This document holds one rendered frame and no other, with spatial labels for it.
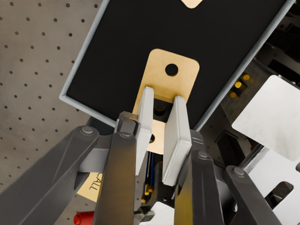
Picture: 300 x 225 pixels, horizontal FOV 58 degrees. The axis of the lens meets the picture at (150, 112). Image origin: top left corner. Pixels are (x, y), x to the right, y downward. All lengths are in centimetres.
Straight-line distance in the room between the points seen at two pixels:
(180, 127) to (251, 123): 21
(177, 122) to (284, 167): 40
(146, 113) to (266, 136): 23
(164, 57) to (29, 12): 62
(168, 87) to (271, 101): 17
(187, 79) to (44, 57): 62
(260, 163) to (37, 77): 61
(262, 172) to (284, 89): 23
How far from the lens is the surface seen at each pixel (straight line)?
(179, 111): 18
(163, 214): 49
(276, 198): 81
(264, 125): 36
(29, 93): 85
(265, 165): 53
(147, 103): 17
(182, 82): 21
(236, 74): 26
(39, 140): 90
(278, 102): 35
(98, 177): 32
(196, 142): 16
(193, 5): 25
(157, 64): 20
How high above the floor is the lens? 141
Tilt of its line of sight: 66 degrees down
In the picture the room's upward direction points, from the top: 173 degrees counter-clockwise
